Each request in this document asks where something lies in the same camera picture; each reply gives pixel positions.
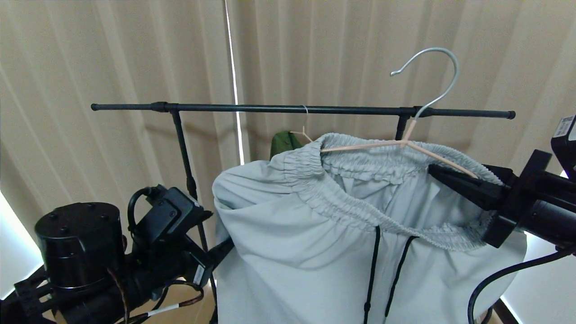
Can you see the green long-sleeved shirt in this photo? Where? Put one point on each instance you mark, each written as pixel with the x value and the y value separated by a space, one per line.
pixel 283 144

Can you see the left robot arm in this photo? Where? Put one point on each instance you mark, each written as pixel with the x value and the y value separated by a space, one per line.
pixel 76 243

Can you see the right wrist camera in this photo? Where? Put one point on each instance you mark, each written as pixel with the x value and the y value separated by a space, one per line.
pixel 567 144

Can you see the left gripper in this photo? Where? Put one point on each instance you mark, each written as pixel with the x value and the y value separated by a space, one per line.
pixel 166 270

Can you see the pale grey shorts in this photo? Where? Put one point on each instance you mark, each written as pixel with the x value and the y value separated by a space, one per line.
pixel 315 261

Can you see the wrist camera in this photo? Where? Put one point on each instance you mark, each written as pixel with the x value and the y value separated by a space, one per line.
pixel 567 144
pixel 171 216

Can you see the pink clothes hanger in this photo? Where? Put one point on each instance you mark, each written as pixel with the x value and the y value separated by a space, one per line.
pixel 432 101
pixel 305 132

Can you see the black clothes rack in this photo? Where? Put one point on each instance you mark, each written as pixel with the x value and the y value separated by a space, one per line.
pixel 225 108

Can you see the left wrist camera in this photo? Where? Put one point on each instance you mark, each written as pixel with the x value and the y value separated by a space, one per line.
pixel 171 216

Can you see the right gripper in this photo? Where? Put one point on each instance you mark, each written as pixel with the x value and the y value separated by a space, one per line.
pixel 531 202

